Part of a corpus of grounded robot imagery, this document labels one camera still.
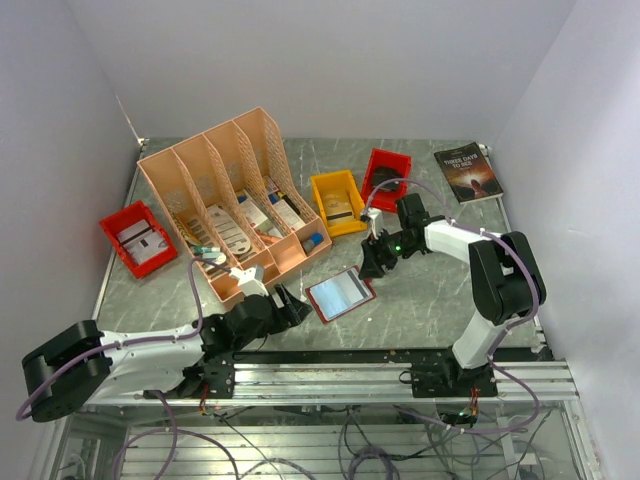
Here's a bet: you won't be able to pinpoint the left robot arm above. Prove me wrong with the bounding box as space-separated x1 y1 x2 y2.
16 284 312 423

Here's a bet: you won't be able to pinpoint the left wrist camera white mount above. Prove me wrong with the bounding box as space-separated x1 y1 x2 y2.
230 265 269 296

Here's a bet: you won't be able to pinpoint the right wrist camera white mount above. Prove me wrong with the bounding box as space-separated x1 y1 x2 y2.
360 208 384 246

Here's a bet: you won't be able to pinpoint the red card holder wallet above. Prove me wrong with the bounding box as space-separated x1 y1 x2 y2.
306 266 376 324

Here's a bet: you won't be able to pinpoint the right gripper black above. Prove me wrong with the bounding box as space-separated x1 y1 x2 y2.
358 226 418 279

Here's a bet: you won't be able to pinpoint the white cards in left bin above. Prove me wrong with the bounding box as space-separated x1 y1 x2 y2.
116 220 169 265

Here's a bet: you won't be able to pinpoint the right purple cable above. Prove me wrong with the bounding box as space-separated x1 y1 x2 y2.
363 178 544 436

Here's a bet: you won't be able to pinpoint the pink file organizer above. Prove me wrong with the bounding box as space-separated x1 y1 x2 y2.
138 108 332 307

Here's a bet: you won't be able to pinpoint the gold card in bin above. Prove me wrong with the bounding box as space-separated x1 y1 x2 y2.
321 189 355 226

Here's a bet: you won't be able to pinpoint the dark paperback book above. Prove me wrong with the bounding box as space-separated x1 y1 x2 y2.
434 142 504 204

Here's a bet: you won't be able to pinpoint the red bin with cards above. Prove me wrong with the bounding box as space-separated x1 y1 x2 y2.
360 148 412 213

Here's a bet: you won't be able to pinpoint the yellow plastic bin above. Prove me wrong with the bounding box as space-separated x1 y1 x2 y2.
311 169 367 238

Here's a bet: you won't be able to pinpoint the black credit card stack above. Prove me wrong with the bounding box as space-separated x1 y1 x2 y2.
370 165 402 192

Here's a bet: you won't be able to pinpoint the blue capped tube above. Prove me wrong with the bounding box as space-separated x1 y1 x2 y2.
301 232 324 255

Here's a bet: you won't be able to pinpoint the aluminium mounting rail frame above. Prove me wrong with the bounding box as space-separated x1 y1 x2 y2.
29 349 601 480

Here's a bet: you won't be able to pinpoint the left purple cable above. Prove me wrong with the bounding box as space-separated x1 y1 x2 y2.
14 257 241 480

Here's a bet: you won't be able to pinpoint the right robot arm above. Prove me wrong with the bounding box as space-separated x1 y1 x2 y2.
359 194 546 398

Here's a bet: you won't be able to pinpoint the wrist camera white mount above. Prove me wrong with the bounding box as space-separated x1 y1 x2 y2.
360 208 384 246
230 265 269 296

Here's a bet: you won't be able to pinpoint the purple cable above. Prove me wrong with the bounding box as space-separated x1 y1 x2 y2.
363 178 544 436
14 257 241 480

